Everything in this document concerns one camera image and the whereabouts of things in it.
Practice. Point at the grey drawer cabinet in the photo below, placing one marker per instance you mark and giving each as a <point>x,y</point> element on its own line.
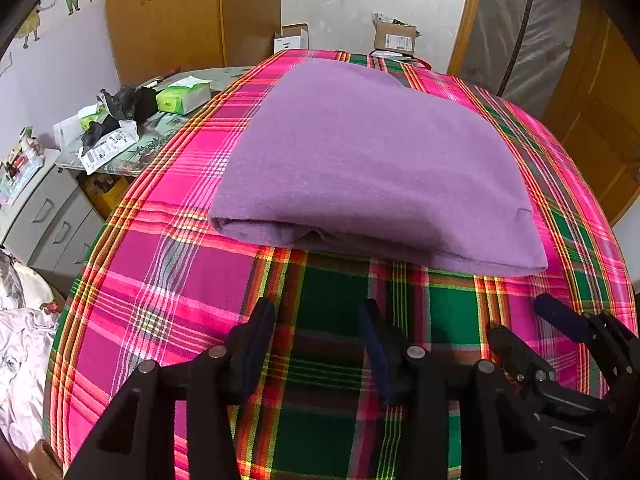
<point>45,215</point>

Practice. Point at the brown cardboard box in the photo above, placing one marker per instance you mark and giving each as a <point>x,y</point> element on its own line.
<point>395,37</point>

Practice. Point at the cluttered folding side table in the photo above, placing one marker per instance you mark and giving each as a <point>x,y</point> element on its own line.
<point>150,145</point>

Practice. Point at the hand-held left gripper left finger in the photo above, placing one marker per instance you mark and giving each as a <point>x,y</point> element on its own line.
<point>257,345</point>

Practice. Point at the yellow cardboard box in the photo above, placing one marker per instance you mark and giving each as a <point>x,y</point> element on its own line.
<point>105,195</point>

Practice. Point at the pink green plaid sheet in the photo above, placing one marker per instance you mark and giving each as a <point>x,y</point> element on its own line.
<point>170,270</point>

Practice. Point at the purple fleece cloth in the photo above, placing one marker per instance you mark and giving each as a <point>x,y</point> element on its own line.
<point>370,160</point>

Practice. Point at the black plastic bag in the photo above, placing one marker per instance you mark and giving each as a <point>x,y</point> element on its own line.
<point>130,102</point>

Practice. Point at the wooden wardrobe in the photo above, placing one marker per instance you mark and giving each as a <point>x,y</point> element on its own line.
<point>185,15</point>

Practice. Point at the white cardboard box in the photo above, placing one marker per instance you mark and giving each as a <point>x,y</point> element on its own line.
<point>291,39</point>

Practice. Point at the cartoon children wall sticker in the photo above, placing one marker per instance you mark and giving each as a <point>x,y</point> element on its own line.
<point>50,5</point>

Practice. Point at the wooden door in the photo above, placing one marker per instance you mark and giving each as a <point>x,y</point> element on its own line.
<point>600,125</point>

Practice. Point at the wooden door frame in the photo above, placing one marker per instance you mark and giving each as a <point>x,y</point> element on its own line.
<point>465,15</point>

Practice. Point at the white floral bedding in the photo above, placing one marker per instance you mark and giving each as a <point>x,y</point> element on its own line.
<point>25,340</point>

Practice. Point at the white printed paper label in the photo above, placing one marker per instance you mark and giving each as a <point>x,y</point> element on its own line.
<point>107,147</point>

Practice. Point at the clear plastic door curtain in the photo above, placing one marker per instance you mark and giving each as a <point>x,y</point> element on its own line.
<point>530,25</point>

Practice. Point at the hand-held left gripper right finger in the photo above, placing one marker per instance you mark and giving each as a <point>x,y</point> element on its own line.
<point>375,350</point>

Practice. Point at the green tissue pack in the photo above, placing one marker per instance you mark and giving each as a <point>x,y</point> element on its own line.
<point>182,97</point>

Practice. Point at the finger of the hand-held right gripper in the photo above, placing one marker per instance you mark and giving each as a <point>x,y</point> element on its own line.
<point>560,317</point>
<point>515,355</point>

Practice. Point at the small bottles on cabinet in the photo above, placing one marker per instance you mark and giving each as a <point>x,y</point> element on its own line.
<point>20,165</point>

